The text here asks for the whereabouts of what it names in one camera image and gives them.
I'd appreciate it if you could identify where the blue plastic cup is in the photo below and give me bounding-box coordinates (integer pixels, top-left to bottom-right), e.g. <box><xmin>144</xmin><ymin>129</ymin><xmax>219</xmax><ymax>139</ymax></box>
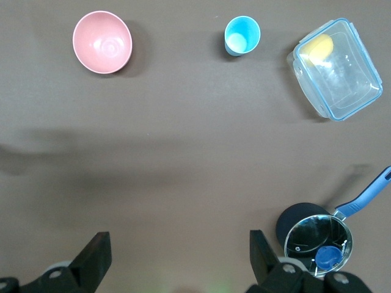
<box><xmin>224</xmin><ymin>15</ymin><xmax>262</xmax><ymax>58</ymax></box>

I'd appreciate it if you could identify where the clear plastic container blue rim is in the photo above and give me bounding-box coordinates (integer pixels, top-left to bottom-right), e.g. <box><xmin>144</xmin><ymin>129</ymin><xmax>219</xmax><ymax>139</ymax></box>
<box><xmin>286</xmin><ymin>18</ymin><xmax>384</xmax><ymax>122</ymax></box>

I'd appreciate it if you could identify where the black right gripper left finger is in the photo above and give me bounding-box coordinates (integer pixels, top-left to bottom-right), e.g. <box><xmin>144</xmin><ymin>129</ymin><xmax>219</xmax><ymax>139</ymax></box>
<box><xmin>0</xmin><ymin>231</ymin><xmax>112</xmax><ymax>293</ymax></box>

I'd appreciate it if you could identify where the glass lid with blue knob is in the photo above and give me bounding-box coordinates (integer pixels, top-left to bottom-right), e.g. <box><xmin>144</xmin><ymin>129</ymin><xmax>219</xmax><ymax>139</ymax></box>
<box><xmin>283</xmin><ymin>214</ymin><xmax>354</xmax><ymax>278</ymax></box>

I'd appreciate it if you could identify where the yellow round food piece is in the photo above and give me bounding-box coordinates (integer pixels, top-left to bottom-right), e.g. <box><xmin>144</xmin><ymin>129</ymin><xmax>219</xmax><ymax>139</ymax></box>
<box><xmin>307</xmin><ymin>34</ymin><xmax>335</xmax><ymax>67</ymax></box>

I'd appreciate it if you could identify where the pink bowl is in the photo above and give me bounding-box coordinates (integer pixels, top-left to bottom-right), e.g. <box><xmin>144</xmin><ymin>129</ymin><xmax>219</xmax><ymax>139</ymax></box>
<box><xmin>72</xmin><ymin>10</ymin><xmax>134</xmax><ymax>75</ymax></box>

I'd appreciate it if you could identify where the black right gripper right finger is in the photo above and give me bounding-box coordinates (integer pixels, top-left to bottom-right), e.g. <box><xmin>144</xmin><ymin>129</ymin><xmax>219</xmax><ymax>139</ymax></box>
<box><xmin>246</xmin><ymin>229</ymin><xmax>373</xmax><ymax>293</ymax></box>

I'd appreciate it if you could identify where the brown table cloth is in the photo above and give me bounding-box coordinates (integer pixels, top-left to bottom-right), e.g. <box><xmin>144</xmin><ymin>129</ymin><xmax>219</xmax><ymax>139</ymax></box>
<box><xmin>0</xmin><ymin>0</ymin><xmax>391</xmax><ymax>293</ymax></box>

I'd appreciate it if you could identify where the black saucepan with blue handle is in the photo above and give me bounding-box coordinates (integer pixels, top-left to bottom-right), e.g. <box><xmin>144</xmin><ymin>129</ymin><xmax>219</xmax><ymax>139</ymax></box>
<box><xmin>276</xmin><ymin>165</ymin><xmax>391</xmax><ymax>279</ymax></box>

